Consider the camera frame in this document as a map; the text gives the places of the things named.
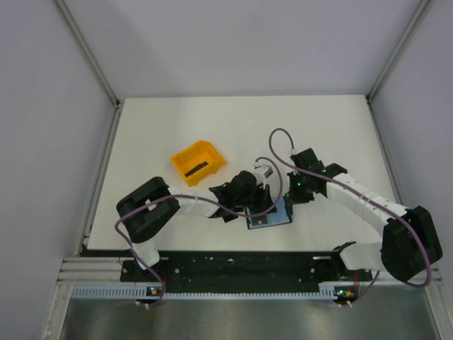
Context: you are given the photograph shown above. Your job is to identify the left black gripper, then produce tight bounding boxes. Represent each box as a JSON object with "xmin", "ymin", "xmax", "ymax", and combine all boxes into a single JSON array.
[{"xmin": 234, "ymin": 182, "xmax": 277, "ymax": 215}]

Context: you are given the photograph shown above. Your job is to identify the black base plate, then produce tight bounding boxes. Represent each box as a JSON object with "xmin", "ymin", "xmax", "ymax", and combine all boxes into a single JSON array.
[{"xmin": 120, "ymin": 249, "xmax": 374, "ymax": 293}]

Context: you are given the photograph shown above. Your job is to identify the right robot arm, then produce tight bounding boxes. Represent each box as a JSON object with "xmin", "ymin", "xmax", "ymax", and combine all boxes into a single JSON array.
[{"xmin": 288, "ymin": 148, "xmax": 443, "ymax": 283}]

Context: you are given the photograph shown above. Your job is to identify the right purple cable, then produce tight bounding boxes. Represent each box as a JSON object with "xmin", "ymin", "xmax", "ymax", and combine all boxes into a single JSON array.
[{"xmin": 269, "ymin": 127, "xmax": 433, "ymax": 307}]

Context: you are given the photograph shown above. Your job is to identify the grey cable duct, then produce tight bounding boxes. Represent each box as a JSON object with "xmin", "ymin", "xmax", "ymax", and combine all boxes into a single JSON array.
[{"xmin": 71, "ymin": 285, "xmax": 354, "ymax": 301}]

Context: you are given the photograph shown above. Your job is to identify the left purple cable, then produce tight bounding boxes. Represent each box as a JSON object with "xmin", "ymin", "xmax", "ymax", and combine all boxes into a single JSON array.
[{"xmin": 115, "ymin": 157, "xmax": 284, "ymax": 307}]

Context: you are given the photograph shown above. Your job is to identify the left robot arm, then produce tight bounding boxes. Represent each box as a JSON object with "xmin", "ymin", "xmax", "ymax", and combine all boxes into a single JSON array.
[{"xmin": 116, "ymin": 165, "xmax": 277, "ymax": 281}]

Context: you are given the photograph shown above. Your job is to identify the left aluminium frame post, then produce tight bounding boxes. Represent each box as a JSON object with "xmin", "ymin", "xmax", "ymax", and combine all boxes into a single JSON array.
[{"xmin": 55, "ymin": 0, "xmax": 121, "ymax": 107}]

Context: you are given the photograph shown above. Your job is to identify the purple cable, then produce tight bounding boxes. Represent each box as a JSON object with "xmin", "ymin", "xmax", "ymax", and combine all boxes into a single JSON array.
[
  {"xmin": 115, "ymin": 157, "xmax": 284, "ymax": 307},
  {"xmin": 269, "ymin": 127, "xmax": 433, "ymax": 307}
]

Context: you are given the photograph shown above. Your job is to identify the yellow plastic bin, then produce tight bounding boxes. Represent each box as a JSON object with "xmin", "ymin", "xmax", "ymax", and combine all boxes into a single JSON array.
[{"xmin": 170, "ymin": 140, "xmax": 227, "ymax": 187}]

